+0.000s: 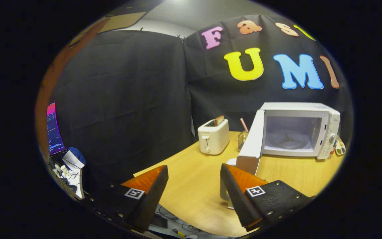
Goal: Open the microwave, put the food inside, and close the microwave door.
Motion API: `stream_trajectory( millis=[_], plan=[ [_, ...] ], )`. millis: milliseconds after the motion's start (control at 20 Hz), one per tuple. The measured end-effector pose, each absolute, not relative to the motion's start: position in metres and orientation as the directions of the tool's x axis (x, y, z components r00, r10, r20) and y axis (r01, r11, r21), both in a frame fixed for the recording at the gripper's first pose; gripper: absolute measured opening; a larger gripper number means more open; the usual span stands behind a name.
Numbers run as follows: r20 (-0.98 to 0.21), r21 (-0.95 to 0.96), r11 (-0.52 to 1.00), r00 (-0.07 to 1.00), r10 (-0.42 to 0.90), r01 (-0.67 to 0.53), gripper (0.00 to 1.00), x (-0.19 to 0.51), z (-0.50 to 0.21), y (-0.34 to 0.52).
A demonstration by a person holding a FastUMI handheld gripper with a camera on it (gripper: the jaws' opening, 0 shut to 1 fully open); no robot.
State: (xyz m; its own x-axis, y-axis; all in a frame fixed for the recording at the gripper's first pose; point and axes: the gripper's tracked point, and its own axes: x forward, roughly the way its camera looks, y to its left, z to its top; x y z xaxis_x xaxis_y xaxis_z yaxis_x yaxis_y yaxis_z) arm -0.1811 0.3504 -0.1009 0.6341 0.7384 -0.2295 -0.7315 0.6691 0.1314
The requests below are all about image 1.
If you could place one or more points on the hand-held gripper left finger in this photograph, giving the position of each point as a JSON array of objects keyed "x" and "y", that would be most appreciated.
[{"x": 151, "y": 202}]

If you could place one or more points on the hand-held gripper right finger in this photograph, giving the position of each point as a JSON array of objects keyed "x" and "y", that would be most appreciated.
[{"x": 237, "y": 202}]

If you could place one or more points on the white microwave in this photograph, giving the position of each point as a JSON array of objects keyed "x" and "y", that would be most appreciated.
[{"x": 310, "y": 108}]

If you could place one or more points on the white toaster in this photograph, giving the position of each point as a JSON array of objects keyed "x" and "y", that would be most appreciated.
[{"x": 216, "y": 139}]

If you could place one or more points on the pink stick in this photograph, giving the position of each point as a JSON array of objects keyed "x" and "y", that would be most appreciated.
[{"x": 243, "y": 125}]

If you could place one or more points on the toast slice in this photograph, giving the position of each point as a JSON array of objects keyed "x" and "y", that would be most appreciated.
[{"x": 219, "y": 120}]

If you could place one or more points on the blue cloth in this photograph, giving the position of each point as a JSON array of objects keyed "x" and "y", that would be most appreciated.
[{"x": 78, "y": 153}]

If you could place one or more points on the white paper sheet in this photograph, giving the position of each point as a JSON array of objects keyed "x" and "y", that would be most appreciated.
[{"x": 73, "y": 161}]

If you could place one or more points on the white sectioned condiment dish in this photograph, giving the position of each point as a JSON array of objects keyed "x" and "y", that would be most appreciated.
[{"x": 340, "y": 149}]

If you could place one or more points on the computer monitor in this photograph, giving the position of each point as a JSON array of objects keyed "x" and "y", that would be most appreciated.
[{"x": 54, "y": 132}]

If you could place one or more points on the brown cardboard sheet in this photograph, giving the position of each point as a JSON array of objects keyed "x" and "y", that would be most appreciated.
[{"x": 121, "y": 20}]

